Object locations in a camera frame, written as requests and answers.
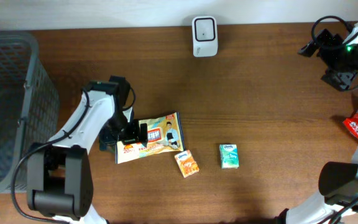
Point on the orange tissue pack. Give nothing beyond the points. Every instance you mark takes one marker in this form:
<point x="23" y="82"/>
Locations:
<point x="187" y="164"/>

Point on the white barcode scanner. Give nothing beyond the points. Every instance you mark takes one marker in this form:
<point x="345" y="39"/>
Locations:
<point x="205" y="36"/>

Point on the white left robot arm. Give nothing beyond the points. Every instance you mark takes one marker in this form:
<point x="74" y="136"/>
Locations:
<point x="59" y="181"/>

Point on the beige wet wipes packet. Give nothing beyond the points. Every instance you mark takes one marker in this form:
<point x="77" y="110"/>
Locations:
<point x="164" y="134"/>

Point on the green tissue pack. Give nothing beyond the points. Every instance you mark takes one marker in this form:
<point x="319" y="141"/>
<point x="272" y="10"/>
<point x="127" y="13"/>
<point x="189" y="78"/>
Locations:
<point x="229" y="156"/>

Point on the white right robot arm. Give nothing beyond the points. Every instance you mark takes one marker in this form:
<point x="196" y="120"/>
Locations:
<point x="337" y="194"/>

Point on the grey plastic mesh basket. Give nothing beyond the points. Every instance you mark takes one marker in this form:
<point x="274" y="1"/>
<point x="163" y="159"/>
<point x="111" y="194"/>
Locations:
<point x="29" y="101"/>

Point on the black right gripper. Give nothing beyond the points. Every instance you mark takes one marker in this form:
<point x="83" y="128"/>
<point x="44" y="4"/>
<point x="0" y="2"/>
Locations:
<point x="327" y="54"/>

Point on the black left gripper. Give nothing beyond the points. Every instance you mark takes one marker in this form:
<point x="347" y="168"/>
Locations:
<point x="132" y="135"/>

